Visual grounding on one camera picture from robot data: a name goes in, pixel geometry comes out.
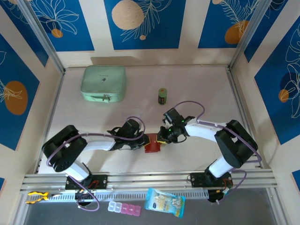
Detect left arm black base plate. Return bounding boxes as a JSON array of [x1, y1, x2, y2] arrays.
[[65, 174, 108, 190]]

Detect slotted grey cable duct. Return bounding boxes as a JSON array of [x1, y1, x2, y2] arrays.
[[25, 189, 209, 203]]

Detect yellow black pliers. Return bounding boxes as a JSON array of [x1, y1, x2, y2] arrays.
[[25, 191, 63, 205]]

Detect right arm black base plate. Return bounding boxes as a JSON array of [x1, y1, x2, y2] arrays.
[[190, 172, 234, 188]]

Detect white pink pill organizer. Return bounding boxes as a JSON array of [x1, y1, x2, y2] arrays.
[[107, 201, 142, 216]]

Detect grey metal shelf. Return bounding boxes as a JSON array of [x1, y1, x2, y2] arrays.
[[22, 187, 279, 225]]

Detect red card holder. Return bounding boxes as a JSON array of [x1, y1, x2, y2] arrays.
[[144, 133, 162, 153]]

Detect aluminium corner post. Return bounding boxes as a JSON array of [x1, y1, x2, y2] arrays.
[[17, 0, 66, 74], [228, 0, 274, 71]]

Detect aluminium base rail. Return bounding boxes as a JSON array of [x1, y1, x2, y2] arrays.
[[20, 172, 278, 193]]

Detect blue wet wipes packet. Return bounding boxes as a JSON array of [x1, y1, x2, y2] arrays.
[[143, 187, 186, 220]]

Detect mint green zip pouch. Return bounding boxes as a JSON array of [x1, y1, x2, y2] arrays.
[[81, 65, 127, 103]]

